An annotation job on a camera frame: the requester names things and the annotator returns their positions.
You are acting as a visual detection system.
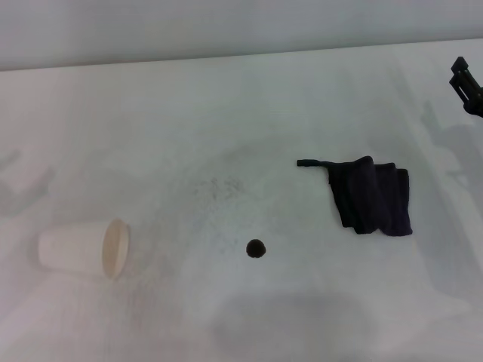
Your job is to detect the white paper cup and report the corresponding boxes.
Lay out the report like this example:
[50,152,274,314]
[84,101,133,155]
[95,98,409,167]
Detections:
[37,218,131,281]

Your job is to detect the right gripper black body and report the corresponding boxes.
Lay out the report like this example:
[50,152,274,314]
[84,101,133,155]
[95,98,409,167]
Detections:
[463,94,483,118]

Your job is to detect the black water stain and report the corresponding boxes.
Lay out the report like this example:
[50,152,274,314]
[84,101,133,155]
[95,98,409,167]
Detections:
[245,238,268,260]

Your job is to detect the dark purple rag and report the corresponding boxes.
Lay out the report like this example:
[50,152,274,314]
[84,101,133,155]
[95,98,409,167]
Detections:
[297,155,414,238]

